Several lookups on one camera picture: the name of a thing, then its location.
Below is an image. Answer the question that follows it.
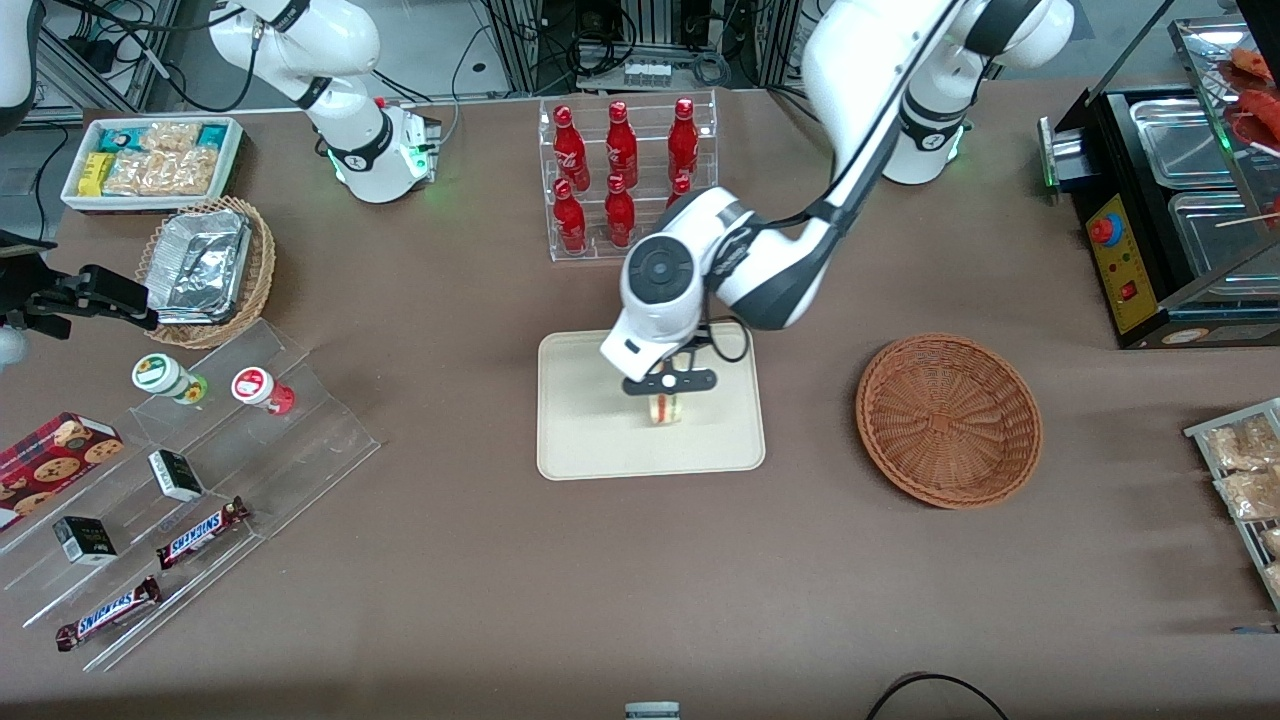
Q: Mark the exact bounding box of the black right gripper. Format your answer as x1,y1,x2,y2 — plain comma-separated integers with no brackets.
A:
0,265,159,339

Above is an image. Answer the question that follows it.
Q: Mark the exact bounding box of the aluminium foil tray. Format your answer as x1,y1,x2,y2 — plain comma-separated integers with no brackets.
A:
148,208,253,326

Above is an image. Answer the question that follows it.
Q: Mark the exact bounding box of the beige plastic tray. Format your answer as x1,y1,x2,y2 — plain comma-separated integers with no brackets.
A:
537,322,767,482

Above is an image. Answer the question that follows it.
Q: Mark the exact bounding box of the light wicker basket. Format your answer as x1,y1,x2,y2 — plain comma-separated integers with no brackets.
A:
135,196,276,349

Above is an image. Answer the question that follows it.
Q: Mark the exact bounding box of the brown wicker basket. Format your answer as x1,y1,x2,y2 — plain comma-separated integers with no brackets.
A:
855,333,1044,510

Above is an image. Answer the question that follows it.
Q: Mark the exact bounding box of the tray of packaged snacks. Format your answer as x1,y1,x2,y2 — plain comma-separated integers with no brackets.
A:
1185,398,1280,611

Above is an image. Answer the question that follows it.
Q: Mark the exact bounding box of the green lid cup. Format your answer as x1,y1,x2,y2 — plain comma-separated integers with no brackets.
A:
132,353,209,406

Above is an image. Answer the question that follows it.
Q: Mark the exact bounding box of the clear bag of nuts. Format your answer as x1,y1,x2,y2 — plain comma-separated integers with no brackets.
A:
140,122,201,156
160,145,219,196
103,150,166,196

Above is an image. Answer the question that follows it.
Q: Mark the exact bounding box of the clear acrylic bottle rack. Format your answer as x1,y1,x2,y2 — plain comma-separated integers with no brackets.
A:
538,90,719,263

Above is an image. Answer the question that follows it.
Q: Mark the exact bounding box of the red lid cup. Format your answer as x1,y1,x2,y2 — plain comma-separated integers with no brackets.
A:
231,367,296,417

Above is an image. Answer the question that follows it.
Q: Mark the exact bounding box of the red cookie box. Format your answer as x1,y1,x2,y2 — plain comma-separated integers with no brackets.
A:
0,412,124,531

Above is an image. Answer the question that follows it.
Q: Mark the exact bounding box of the white snack bin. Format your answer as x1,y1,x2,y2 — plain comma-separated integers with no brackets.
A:
62,117,244,214

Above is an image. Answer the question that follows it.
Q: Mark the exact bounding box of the small black box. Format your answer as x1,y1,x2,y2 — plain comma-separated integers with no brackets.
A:
52,516,118,566
148,449,205,502

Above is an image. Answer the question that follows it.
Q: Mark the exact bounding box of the clear acrylic stepped shelf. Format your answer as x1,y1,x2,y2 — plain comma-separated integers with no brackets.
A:
0,318,381,673

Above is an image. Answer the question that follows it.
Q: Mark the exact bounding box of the snickers bar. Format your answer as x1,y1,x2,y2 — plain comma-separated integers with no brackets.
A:
55,576,162,652
156,497,251,571

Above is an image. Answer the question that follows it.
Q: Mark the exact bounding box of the black food warmer machine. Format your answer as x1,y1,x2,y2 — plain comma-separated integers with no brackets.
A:
1038,15,1280,351

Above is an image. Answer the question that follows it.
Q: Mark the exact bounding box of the steel warmer pan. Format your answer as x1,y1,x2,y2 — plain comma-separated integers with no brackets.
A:
1168,190,1280,279
1130,98,1238,189

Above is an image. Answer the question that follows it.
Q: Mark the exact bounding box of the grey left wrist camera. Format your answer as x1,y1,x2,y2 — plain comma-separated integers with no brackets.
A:
622,368,719,394

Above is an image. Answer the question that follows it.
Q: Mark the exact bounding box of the black floor cable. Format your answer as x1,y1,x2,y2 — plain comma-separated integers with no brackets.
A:
865,672,1011,720

